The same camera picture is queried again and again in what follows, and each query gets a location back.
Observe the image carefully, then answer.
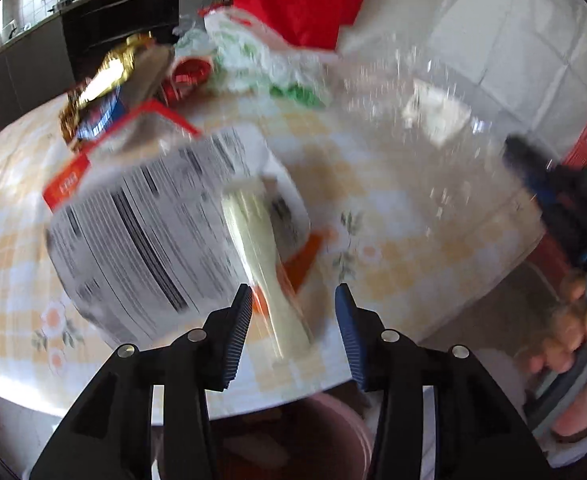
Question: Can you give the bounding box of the black built-in oven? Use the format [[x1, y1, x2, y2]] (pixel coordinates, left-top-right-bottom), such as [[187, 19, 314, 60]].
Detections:
[[61, 0, 182, 83]]

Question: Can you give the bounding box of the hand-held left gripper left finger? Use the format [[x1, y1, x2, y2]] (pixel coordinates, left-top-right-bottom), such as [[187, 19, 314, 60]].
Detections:
[[28, 282, 254, 480]]

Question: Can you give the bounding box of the red hanging cloth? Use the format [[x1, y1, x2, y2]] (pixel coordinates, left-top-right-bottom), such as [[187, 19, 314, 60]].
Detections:
[[226, 0, 374, 53]]

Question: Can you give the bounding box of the grey kitchen cabinet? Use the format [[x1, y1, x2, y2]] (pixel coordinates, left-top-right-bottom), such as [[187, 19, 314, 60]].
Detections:
[[0, 20, 74, 161]]

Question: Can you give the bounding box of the white crumpled paper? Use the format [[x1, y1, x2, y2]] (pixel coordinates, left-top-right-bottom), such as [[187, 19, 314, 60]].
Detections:
[[402, 82, 474, 148]]

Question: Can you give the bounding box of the clear plastic bag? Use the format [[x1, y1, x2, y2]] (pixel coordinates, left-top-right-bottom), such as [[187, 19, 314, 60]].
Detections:
[[333, 45, 549, 271]]

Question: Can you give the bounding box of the red drink can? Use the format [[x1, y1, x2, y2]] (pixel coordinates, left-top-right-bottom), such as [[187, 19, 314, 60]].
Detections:
[[164, 57, 212, 106]]

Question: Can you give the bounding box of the pale green plastic strip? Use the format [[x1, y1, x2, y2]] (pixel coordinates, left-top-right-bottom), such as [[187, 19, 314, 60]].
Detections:
[[221, 180, 314, 356]]

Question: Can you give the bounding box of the gold foil wrapper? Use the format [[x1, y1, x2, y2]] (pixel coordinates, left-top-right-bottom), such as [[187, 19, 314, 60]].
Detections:
[[58, 35, 174, 151]]

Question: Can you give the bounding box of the white green plastic bag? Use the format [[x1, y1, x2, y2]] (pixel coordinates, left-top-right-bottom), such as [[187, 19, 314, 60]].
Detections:
[[174, 7, 334, 108]]

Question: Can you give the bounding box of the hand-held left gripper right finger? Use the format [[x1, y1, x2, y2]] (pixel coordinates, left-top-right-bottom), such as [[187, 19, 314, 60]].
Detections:
[[334, 282, 554, 480]]

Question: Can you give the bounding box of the yellow checkered floral tablecloth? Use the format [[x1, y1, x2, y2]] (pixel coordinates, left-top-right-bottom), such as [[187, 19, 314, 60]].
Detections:
[[0, 92, 549, 418]]

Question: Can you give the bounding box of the red white printed carton box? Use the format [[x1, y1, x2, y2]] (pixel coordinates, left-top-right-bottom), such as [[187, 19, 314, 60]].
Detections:
[[42, 101, 335, 343]]

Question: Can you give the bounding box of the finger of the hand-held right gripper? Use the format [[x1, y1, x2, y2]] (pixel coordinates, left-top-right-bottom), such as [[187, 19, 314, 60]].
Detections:
[[502, 132, 569, 211]]

